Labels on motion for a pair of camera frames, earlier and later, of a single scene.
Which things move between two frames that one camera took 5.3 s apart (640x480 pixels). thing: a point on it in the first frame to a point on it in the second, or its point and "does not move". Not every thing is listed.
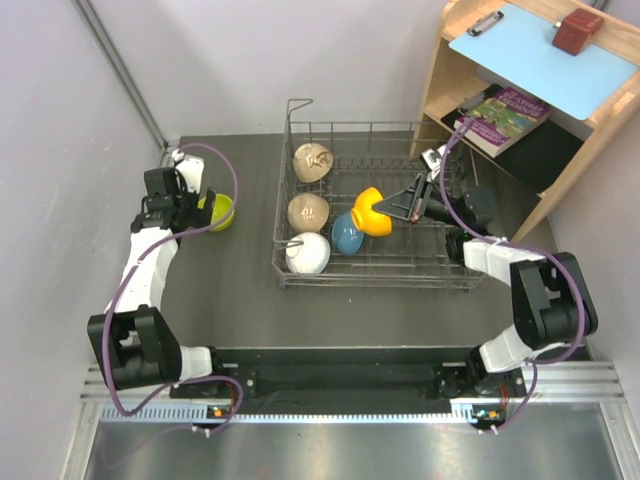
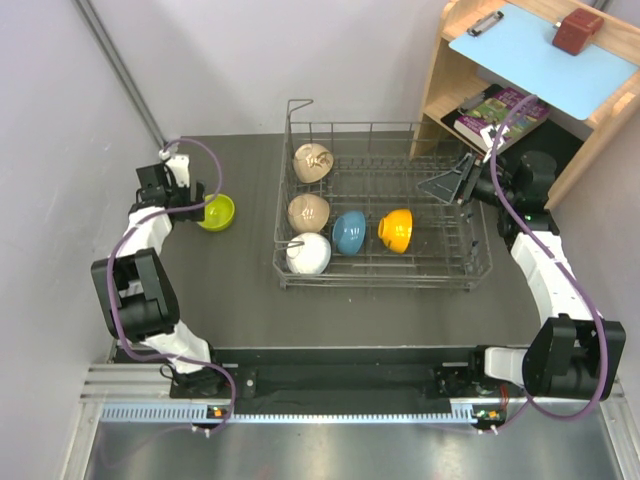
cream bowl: [312, 162] does not move
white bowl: [311, 256] does not move
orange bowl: [367, 219] to [395, 229]
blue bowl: [346, 237] does not move
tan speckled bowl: [307, 213] does not move
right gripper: [411, 204] to [445, 187]
